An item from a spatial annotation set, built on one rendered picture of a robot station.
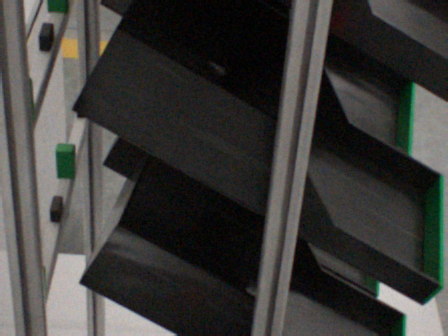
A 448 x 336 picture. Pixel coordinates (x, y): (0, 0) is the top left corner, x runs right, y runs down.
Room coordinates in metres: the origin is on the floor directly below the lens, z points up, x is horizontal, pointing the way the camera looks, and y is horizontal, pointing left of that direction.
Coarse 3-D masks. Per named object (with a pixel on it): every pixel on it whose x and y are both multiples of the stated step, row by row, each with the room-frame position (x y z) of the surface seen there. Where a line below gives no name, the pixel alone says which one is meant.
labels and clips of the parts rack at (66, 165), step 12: (48, 0) 0.62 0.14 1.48; (60, 0) 0.62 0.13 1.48; (48, 12) 0.62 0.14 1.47; (60, 12) 0.62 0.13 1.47; (48, 24) 0.58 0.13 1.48; (48, 36) 0.56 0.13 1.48; (48, 48) 0.56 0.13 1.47; (60, 144) 0.63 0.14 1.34; (72, 144) 0.63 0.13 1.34; (60, 156) 0.62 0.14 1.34; (72, 156) 0.62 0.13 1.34; (60, 168) 0.62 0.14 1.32; (72, 168) 0.62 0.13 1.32; (60, 204) 0.57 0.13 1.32; (60, 216) 0.57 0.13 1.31
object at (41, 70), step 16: (64, 16) 0.62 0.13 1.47; (64, 32) 0.61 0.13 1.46; (32, 64) 0.54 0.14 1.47; (48, 64) 0.55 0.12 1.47; (32, 80) 0.52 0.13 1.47; (48, 80) 0.54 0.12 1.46; (80, 128) 0.69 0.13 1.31; (80, 144) 0.67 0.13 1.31; (64, 192) 0.60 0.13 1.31; (64, 208) 0.58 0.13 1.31; (48, 224) 0.56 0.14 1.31; (64, 224) 0.57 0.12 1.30; (48, 240) 0.54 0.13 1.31; (48, 256) 0.52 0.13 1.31; (48, 272) 0.50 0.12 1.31; (48, 288) 0.49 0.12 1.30
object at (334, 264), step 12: (120, 144) 0.65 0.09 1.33; (132, 144) 0.65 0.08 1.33; (108, 156) 0.65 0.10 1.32; (120, 156) 0.65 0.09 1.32; (132, 156) 0.65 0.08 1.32; (120, 168) 0.65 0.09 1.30; (132, 168) 0.65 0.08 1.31; (324, 252) 0.66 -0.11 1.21; (324, 264) 0.62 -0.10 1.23; (336, 264) 0.65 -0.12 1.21; (348, 276) 0.62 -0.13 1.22; (360, 276) 0.65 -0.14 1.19; (360, 288) 0.62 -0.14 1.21; (372, 288) 0.63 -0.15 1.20
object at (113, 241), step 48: (144, 192) 0.62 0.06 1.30; (192, 192) 0.62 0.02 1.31; (144, 240) 0.49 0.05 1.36; (192, 240) 0.59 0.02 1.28; (240, 240) 0.61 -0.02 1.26; (96, 288) 0.50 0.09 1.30; (144, 288) 0.49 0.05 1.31; (192, 288) 0.49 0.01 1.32; (240, 288) 0.49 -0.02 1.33; (336, 288) 0.60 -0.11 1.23
